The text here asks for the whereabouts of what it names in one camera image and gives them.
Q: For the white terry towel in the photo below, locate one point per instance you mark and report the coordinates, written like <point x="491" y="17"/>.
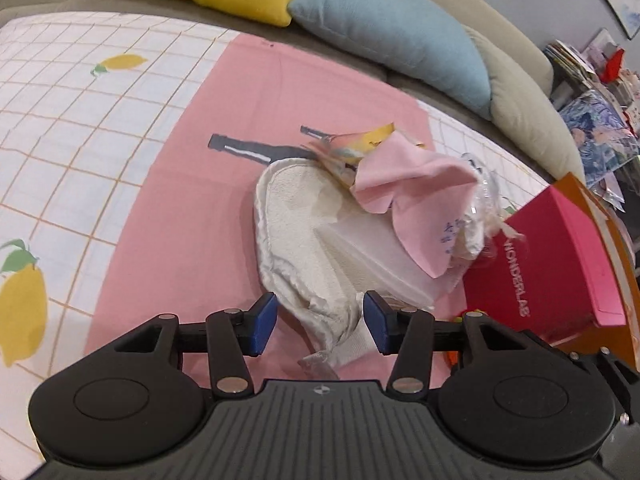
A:
<point x="295" y="220"/>

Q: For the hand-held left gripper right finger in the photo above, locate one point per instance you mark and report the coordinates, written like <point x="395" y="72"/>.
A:
<point x="377" y="322"/>

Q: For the red ornament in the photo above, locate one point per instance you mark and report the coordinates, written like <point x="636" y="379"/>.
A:
<point x="611" y="65"/>

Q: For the clear plastic bag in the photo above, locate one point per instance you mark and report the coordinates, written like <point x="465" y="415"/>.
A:
<point x="480" y="195"/>

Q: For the pink cloth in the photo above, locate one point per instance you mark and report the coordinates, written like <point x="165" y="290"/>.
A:
<point x="415" y="175"/>

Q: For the yellow snack packet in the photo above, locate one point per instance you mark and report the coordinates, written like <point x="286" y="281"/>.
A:
<point x="350" y="142"/>

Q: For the red lid clear box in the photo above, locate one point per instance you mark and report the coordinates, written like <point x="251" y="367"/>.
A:
<point x="545" y="260"/>

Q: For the translucent zip bag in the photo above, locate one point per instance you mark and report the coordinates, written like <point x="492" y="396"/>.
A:
<point x="375" y="250"/>

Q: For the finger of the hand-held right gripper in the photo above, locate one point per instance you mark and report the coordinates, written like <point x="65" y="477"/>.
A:
<point x="625" y="385"/>

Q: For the blue printed pillow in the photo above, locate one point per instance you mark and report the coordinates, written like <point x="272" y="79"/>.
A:
<point x="595" y="135"/>

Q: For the grey-green pillow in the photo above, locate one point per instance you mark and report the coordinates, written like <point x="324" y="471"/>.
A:
<point x="530" y="110"/>

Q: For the orange knitted toy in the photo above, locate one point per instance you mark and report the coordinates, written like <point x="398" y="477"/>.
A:
<point x="452" y="357"/>

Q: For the lemon print checked tablecloth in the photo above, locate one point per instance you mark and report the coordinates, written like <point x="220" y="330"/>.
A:
<point x="100" y="135"/>

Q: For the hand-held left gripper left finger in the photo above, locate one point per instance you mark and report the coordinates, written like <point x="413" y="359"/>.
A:
<point x="262" y="322"/>

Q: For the stack of books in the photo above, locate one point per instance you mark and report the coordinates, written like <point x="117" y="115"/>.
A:
<point x="570" y="57"/>

